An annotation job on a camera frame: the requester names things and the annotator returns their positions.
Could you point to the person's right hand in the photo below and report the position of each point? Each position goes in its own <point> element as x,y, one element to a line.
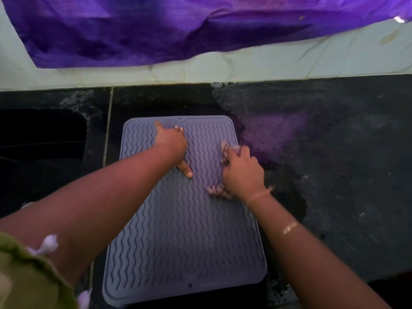
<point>243,176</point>

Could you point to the person's left hand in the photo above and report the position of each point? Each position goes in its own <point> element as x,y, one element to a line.
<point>172,144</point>

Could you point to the person's left thumb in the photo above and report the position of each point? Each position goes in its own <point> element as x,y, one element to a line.
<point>186,169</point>

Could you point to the person's left little finger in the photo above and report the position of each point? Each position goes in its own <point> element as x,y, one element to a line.
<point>159,126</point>

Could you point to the person's right fingers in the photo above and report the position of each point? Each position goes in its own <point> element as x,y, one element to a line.
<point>246,154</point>

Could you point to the pink striped cleaning rag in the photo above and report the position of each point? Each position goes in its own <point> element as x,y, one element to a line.
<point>220,191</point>

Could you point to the grey wavy silicone mat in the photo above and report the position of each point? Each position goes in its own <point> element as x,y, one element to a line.
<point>186,241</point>

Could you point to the person's left forearm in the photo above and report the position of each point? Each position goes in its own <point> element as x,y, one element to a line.
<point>87,202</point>

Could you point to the person's right forearm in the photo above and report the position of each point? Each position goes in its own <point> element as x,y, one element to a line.
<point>309,254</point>

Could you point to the gold bangle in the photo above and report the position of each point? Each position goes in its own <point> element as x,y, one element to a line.
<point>289,227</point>

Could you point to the purple cloth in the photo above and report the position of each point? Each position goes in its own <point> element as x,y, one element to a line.
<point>180,25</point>

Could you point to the black sink basin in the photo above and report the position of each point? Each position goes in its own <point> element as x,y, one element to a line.
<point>38,157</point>

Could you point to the green sleeve with white pompoms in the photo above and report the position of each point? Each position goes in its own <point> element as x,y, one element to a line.
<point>29,276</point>

